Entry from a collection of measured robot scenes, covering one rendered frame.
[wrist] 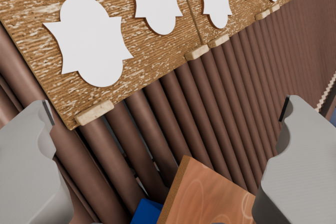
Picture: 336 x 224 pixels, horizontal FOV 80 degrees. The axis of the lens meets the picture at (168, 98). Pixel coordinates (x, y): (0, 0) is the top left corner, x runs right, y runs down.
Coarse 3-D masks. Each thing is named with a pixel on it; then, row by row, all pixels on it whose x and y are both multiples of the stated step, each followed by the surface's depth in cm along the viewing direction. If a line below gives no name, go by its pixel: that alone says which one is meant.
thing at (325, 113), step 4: (332, 88) 130; (332, 92) 126; (328, 96) 124; (332, 96) 122; (328, 100) 120; (332, 100) 119; (324, 104) 118; (328, 104) 117; (332, 104) 118; (324, 108) 115; (328, 108) 114; (332, 108) 118; (320, 112) 113; (324, 112) 112; (328, 112) 113; (332, 112) 118; (324, 116) 109; (328, 116) 113; (328, 120) 112
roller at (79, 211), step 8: (0, 88) 28; (0, 96) 27; (8, 96) 29; (0, 104) 27; (8, 104) 28; (0, 112) 27; (8, 112) 28; (16, 112) 29; (0, 120) 27; (8, 120) 28; (0, 128) 27; (72, 192) 33; (72, 200) 33; (80, 208) 34; (80, 216) 33; (88, 216) 35
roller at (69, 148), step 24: (0, 24) 27; (0, 48) 27; (0, 72) 29; (24, 72) 29; (24, 96) 29; (72, 144) 33; (72, 168) 33; (96, 168) 36; (96, 192) 35; (120, 216) 38
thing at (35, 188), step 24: (24, 120) 9; (48, 120) 11; (0, 144) 8; (24, 144) 8; (48, 144) 9; (0, 168) 7; (24, 168) 7; (48, 168) 7; (0, 192) 6; (24, 192) 6; (48, 192) 6; (0, 216) 5; (24, 216) 5; (48, 216) 6; (72, 216) 7
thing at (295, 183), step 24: (288, 96) 10; (288, 120) 9; (312, 120) 8; (288, 144) 7; (312, 144) 7; (288, 168) 6; (312, 168) 6; (264, 192) 6; (288, 192) 6; (312, 192) 6; (264, 216) 6; (288, 216) 5; (312, 216) 5
